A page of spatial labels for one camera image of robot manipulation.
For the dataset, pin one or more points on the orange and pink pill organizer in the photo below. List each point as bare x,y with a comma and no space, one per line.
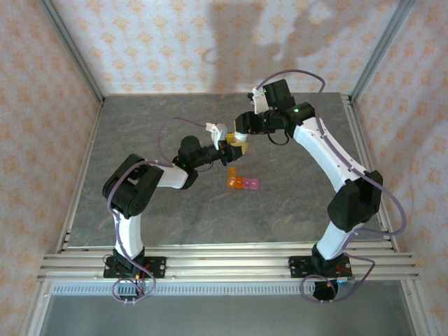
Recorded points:
250,183

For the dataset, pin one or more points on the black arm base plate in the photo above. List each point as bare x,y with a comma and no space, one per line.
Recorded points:
157,267
297,267

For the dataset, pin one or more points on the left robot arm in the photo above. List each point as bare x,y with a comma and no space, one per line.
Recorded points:
129,231

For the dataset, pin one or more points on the grey metal shelf panel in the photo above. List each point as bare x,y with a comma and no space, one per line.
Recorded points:
227,315

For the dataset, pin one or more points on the aluminium frame post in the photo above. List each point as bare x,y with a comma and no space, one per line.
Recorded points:
381,52
73,52

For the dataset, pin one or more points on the aluminium side rail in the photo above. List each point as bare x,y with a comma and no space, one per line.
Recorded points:
87,154
360,147

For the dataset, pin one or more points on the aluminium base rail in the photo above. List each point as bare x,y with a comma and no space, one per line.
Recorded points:
227,266

